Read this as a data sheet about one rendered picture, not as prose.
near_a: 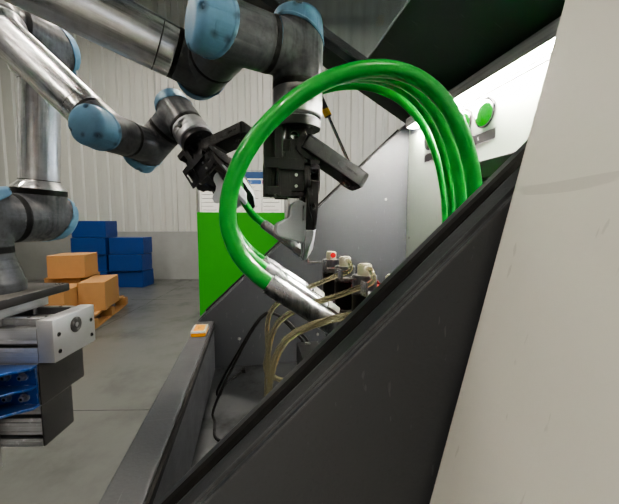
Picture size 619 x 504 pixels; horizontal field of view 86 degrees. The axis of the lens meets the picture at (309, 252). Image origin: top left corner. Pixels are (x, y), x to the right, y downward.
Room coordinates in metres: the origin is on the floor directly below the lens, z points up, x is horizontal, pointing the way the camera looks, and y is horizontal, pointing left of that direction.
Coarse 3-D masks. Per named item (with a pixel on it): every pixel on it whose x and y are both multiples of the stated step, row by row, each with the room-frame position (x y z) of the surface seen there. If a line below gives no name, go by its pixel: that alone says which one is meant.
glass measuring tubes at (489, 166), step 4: (512, 152) 0.48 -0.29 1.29; (500, 156) 0.50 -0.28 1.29; (504, 156) 0.49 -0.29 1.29; (508, 156) 0.49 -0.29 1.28; (484, 160) 0.54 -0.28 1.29; (488, 160) 0.53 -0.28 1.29; (492, 160) 0.52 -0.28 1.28; (496, 160) 0.51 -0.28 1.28; (500, 160) 0.50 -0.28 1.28; (504, 160) 0.49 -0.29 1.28; (480, 164) 0.54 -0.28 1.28; (484, 164) 0.54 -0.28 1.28; (488, 164) 0.53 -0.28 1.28; (492, 164) 0.52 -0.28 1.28; (496, 164) 0.51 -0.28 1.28; (500, 164) 0.50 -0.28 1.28; (484, 168) 0.53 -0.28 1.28; (488, 168) 0.53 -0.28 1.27; (492, 168) 0.52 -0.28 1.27; (496, 168) 0.51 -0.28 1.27; (484, 172) 0.53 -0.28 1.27; (488, 172) 0.53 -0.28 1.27; (492, 172) 0.52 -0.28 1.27; (484, 176) 0.53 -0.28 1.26; (488, 176) 0.53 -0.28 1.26; (484, 180) 0.54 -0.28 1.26
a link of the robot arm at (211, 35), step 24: (192, 0) 0.43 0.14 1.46; (216, 0) 0.42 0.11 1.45; (240, 0) 0.44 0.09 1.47; (192, 24) 0.43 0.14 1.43; (216, 24) 0.42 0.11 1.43; (240, 24) 0.43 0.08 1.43; (264, 24) 0.45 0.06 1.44; (192, 48) 0.44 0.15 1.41; (216, 48) 0.44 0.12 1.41; (240, 48) 0.45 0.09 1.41; (264, 48) 0.46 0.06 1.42; (216, 72) 0.50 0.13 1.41; (264, 72) 0.50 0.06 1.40
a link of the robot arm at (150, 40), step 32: (32, 0) 0.43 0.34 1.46; (64, 0) 0.44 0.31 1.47; (96, 0) 0.46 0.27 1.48; (128, 0) 0.48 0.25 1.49; (96, 32) 0.47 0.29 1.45; (128, 32) 0.48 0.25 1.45; (160, 32) 0.50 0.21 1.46; (160, 64) 0.52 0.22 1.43; (192, 64) 0.52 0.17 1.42; (192, 96) 0.60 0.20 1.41
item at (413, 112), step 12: (348, 84) 0.59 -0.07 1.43; (360, 84) 0.59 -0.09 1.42; (372, 84) 0.58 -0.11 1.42; (396, 96) 0.57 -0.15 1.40; (408, 108) 0.57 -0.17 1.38; (420, 120) 0.57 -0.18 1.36; (432, 144) 0.56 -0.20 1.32; (432, 156) 0.57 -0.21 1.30; (444, 192) 0.56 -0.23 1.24; (444, 204) 0.56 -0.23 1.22; (252, 216) 0.63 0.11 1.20; (444, 216) 0.56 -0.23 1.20
